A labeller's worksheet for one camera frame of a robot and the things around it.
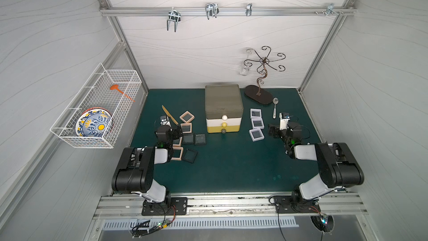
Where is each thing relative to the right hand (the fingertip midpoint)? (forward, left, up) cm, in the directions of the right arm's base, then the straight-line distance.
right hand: (278, 122), depth 95 cm
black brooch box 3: (-20, +50, -6) cm, 54 cm away
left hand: (-5, +62, +1) cm, 62 cm away
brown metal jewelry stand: (+24, +4, -5) cm, 25 cm away
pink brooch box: (+5, +56, -5) cm, 56 cm away
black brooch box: (-9, +53, -7) cm, 54 cm away
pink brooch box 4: (-19, +57, -5) cm, 60 cm away
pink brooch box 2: (-3, +55, -5) cm, 55 cm away
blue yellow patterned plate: (-22, +80, +29) cm, 88 cm away
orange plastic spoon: (-1, +84, +27) cm, 88 cm away
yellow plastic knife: (+7, +68, -5) cm, 69 cm away
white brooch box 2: (+5, +10, -9) cm, 14 cm away
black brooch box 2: (-10, +45, -5) cm, 47 cm away
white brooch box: (+11, +12, -7) cm, 17 cm away
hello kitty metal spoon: (+22, -3, -7) cm, 23 cm away
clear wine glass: (+32, +19, +13) cm, 39 cm away
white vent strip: (-49, +40, -6) cm, 64 cm away
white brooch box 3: (-5, +12, -6) cm, 15 cm away
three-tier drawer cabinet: (-2, +32, +15) cm, 36 cm away
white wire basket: (-9, +87, +31) cm, 92 cm away
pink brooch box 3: (-13, +58, -4) cm, 60 cm away
